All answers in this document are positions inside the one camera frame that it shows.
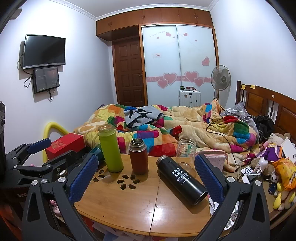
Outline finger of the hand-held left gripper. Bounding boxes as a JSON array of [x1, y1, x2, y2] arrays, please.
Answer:
[[11, 149, 88, 186], [6, 138, 52, 168]]

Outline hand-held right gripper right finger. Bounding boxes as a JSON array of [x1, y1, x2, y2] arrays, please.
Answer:
[[192, 153, 271, 241]]

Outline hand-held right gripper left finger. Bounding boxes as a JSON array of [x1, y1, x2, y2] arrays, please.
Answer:
[[22, 153, 100, 241]]

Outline black thermos cup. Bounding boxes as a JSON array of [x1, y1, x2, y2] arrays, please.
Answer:
[[156, 156, 208, 205]]

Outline green thermos cup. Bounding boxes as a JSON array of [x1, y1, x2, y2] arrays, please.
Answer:
[[98, 124, 124, 173]]

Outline brown thermos cup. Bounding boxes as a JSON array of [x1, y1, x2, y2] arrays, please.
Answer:
[[129, 138, 149, 175]]

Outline red gift box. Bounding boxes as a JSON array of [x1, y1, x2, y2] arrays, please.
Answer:
[[45, 133, 85, 160]]

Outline pink pouch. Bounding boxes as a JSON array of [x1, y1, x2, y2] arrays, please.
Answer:
[[196, 150, 228, 172]]

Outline yellow foam tube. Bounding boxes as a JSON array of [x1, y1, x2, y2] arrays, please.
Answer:
[[42, 122, 67, 160]]

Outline teal object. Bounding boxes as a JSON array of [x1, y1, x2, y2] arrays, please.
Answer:
[[89, 147, 104, 160]]

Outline clear glass jar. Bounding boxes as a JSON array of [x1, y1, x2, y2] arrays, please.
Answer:
[[177, 138, 196, 171]]

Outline white charger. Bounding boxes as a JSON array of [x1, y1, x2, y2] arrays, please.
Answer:
[[240, 167, 255, 179]]

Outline round wooden table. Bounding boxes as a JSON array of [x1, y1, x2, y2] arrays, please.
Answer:
[[55, 153, 234, 239]]

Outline colourful patchwork blanket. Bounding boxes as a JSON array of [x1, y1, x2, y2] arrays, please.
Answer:
[[74, 99, 260, 163]]

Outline purple toy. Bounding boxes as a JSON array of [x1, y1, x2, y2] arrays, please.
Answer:
[[261, 142, 281, 160]]

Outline grey pillow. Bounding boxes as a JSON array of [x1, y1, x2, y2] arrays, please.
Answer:
[[221, 101, 255, 121]]

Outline yellow plush toy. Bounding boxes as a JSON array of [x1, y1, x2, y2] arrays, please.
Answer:
[[273, 183, 295, 210]]

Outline orange snack bag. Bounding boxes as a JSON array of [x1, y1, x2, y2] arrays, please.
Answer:
[[272, 158, 296, 192]]

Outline beige plush toy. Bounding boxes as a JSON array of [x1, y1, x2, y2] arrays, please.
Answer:
[[268, 133, 290, 145]]

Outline white suitcase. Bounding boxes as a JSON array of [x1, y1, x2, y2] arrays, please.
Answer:
[[179, 90, 201, 107]]

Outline white box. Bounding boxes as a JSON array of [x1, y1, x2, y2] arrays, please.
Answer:
[[280, 138, 296, 160]]

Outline grey and black garment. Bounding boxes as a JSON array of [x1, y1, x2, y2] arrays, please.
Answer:
[[124, 105, 163, 128]]

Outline brown wooden headboard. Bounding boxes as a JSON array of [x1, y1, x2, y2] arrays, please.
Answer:
[[235, 80, 296, 142]]

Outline standing electric fan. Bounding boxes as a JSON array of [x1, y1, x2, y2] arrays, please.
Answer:
[[210, 65, 232, 102]]

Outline brown wooden door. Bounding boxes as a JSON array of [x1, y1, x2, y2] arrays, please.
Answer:
[[112, 39, 145, 107]]

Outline wooden wardrobe with heart stickers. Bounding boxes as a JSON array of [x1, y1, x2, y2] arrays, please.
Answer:
[[96, 8, 219, 108]]

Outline black cable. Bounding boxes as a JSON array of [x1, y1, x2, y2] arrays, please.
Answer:
[[206, 116, 238, 172]]

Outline small black wall monitor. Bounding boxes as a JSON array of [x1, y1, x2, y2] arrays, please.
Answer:
[[32, 67, 60, 94]]

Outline black wall television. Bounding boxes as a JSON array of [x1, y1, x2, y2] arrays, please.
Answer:
[[22, 35, 66, 69]]

